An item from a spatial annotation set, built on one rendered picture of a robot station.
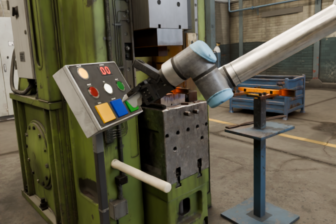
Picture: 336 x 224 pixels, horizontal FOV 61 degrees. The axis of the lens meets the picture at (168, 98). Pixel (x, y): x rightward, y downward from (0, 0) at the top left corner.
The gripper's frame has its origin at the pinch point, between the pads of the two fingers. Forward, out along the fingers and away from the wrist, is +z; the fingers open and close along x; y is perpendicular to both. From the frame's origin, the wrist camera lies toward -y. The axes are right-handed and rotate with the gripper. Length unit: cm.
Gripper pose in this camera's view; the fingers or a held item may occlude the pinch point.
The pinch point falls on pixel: (124, 98)
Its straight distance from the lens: 109.1
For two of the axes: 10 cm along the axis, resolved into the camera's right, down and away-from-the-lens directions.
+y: 5.0, 8.6, -0.6
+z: -7.8, 4.8, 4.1
